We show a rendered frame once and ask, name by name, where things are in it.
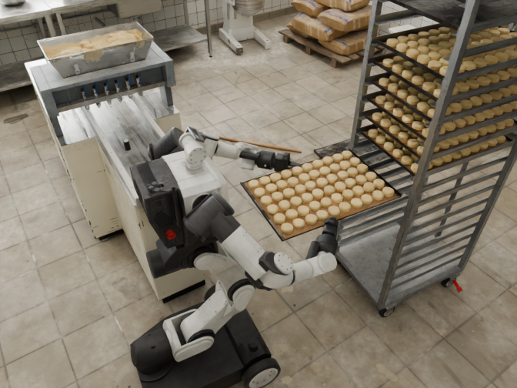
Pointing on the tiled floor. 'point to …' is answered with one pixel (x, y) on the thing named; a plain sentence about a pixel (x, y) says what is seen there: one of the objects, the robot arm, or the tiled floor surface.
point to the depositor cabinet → (83, 161)
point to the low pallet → (325, 49)
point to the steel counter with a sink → (165, 39)
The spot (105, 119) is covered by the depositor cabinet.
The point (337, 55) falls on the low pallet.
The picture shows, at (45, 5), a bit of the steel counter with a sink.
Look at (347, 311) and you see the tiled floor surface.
